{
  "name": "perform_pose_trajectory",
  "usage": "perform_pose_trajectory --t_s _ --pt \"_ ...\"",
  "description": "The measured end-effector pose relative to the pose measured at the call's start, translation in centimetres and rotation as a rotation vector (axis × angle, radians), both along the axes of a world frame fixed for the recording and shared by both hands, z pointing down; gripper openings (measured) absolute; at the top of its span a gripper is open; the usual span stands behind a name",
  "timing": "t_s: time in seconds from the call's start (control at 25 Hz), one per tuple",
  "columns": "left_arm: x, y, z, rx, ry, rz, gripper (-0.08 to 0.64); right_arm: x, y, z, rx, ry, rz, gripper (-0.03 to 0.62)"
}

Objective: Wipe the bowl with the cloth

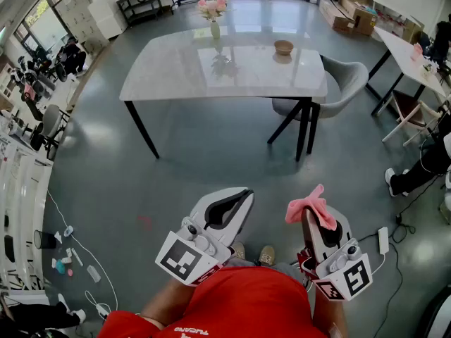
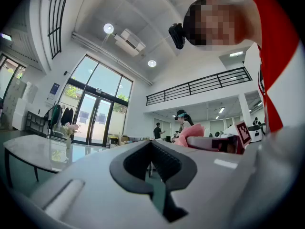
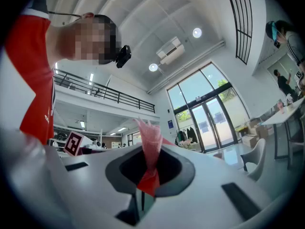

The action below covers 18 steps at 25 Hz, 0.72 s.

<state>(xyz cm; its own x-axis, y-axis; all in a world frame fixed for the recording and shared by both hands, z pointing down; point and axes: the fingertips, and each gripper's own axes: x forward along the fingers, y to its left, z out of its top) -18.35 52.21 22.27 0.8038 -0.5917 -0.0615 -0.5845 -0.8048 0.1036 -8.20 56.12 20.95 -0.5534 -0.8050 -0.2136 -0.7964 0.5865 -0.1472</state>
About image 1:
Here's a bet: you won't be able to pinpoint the pink artificial flower bouquet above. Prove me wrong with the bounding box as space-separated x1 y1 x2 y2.
196 0 232 23

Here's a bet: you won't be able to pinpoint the white shelf rack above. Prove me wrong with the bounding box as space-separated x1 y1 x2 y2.
0 132 54 297

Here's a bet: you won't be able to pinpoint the person's right shoe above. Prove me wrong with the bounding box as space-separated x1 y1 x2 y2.
259 245 276 265

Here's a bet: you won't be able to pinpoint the person's left forearm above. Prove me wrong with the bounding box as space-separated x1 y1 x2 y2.
139 276 198 330

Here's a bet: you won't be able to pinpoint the grey upholstered chair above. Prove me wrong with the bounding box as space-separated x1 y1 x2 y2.
271 54 370 154

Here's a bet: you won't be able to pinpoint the white cabinets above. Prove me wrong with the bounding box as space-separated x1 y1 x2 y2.
55 0 126 47

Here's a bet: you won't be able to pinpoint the pink cloth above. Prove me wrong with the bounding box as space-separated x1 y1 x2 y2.
284 184 338 231

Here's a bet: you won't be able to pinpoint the grey marble dining table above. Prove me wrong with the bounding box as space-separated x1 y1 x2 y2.
118 25 328 163

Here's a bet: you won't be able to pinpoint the person's left shoe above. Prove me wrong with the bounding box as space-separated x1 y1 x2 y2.
230 242 247 260

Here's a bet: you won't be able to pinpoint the grey office chair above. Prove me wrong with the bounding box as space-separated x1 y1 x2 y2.
30 104 70 161

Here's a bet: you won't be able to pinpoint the white rectangular table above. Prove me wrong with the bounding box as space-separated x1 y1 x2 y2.
371 26 450 118

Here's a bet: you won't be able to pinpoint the person's red shirt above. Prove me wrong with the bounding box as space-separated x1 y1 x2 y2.
95 265 330 338

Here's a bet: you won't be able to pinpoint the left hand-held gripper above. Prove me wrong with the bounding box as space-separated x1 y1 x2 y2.
154 187 255 287

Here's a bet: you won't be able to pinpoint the person's right forearm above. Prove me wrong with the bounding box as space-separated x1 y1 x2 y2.
311 287 350 338

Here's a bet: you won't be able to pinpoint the person's grey trousers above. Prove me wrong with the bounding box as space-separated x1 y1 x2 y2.
225 257 307 288

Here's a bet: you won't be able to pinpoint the black metal shelf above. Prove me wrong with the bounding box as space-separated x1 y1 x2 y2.
116 0 175 27

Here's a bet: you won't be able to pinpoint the wooden bowl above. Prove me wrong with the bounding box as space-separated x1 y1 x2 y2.
273 39 295 56

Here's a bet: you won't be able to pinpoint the black mesh waste basket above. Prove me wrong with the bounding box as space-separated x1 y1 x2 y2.
33 230 57 250

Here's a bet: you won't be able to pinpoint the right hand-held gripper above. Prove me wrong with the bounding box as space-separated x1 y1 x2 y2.
297 206 373 302

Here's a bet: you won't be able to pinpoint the wooden folding chair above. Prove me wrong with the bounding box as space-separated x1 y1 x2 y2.
382 89 443 147

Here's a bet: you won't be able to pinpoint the person's shoe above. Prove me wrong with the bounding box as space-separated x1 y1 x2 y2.
230 242 247 260
259 245 276 265

